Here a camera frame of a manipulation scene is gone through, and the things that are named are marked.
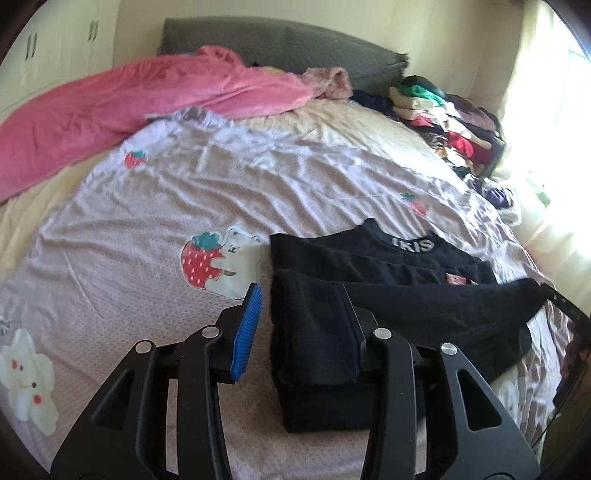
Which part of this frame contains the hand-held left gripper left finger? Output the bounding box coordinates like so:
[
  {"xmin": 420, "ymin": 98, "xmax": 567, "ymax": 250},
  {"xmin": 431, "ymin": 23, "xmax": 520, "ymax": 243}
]
[{"xmin": 50, "ymin": 282, "xmax": 264, "ymax": 480}]

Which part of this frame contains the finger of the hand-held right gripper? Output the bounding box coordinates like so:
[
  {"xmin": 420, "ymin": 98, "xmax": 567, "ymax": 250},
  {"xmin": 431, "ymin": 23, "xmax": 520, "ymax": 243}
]
[{"xmin": 538, "ymin": 281, "xmax": 591, "ymax": 326}]

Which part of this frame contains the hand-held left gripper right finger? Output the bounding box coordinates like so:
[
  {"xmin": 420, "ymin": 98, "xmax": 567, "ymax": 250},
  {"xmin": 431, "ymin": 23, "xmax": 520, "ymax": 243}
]
[{"xmin": 333, "ymin": 282, "xmax": 541, "ymax": 480}]

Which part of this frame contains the black sweater with orange cuffs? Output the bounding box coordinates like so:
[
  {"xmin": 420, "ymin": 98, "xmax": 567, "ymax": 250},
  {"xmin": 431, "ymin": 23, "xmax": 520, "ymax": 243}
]
[{"xmin": 269, "ymin": 218, "xmax": 548, "ymax": 433}]

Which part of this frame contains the pile of colourful clothes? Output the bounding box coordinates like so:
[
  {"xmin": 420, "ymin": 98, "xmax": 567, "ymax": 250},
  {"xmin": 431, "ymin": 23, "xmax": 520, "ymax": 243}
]
[{"xmin": 388, "ymin": 74, "xmax": 509, "ymax": 178}]

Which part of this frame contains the person's right hand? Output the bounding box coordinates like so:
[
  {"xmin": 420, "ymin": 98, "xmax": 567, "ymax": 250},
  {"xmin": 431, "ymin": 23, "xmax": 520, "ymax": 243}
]
[{"xmin": 561, "ymin": 323, "xmax": 591, "ymax": 384}]

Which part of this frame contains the pale curtain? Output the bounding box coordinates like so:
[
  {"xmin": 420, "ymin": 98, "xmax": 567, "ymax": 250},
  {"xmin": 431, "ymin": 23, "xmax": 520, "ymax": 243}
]
[{"xmin": 501, "ymin": 0, "xmax": 591, "ymax": 287}]

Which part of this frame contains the lilac printed quilt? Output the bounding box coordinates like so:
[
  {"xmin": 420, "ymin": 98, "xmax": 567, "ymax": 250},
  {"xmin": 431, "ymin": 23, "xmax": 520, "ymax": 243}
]
[{"xmin": 0, "ymin": 106, "xmax": 568, "ymax": 480}]

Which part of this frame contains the navy cloth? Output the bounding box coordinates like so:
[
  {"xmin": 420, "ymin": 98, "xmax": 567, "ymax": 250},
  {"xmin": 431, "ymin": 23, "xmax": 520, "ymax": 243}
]
[{"xmin": 351, "ymin": 89, "xmax": 393, "ymax": 114}]

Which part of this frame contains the pink fluffy garment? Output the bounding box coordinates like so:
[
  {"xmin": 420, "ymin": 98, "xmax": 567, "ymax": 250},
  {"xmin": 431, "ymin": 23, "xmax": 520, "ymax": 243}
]
[{"xmin": 302, "ymin": 67, "xmax": 354, "ymax": 101}]

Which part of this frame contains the pink blanket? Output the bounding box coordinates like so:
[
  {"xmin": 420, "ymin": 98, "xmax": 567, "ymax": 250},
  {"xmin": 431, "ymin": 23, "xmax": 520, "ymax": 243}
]
[{"xmin": 0, "ymin": 45, "xmax": 328, "ymax": 204}]

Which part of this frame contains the grey padded headboard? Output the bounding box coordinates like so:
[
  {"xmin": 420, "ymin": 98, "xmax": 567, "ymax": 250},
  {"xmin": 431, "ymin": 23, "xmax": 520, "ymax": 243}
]
[{"xmin": 157, "ymin": 17, "xmax": 409, "ymax": 93}]

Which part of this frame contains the white wardrobe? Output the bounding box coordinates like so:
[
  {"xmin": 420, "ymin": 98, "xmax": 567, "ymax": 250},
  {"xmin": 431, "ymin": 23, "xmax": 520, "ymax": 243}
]
[{"xmin": 0, "ymin": 0, "xmax": 116, "ymax": 116}]

